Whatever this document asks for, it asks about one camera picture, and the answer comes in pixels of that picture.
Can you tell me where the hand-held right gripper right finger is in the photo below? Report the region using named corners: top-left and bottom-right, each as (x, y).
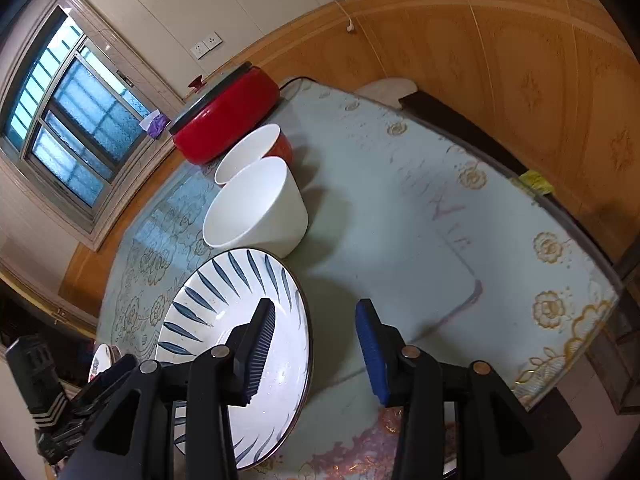
top-left (355, 298), bottom-right (571, 480)

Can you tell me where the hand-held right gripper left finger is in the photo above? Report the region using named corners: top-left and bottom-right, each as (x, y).
top-left (57, 298), bottom-right (277, 480)

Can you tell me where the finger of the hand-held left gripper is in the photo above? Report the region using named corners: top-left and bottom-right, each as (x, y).
top-left (35, 407), bottom-right (101, 467)
top-left (75, 354), bottom-right (139, 403)

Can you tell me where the white plate red print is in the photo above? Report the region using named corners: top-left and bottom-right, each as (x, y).
top-left (88, 343), bottom-right (122, 383)

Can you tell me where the blue striped white bowl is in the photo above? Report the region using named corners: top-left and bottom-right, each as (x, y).
top-left (155, 248), bottom-right (313, 471)

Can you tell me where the plain white bowl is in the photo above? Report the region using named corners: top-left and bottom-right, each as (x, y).
top-left (202, 156), bottom-right (309, 259)

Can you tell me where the red bowl white inside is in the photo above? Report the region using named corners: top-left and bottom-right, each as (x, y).
top-left (215, 123), bottom-right (295, 186)

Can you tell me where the yellow cloth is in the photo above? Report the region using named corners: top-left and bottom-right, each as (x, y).
top-left (519, 170), bottom-right (555, 195)

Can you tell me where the red electric pot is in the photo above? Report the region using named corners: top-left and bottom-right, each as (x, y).
top-left (172, 67), bottom-right (280, 165)

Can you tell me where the wooden chair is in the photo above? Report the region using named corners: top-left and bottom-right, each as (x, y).
top-left (582, 255), bottom-right (640, 416)

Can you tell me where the purple tissue pack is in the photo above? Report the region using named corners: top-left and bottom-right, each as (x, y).
top-left (141, 111), bottom-right (168, 139)

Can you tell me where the beige seat pad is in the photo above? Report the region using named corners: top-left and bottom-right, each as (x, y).
top-left (356, 77), bottom-right (417, 107)

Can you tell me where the glass pot lid red knob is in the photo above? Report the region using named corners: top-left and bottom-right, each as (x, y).
top-left (170, 61), bottom-right (257, 133)

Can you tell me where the window with stone frame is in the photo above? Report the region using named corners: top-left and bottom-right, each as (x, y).
top-left (0, 0), bottom-right (186, 253)

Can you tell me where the black pot power cable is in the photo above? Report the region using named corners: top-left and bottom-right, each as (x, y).
top-left (277, 76), bottom-right (312, 98)

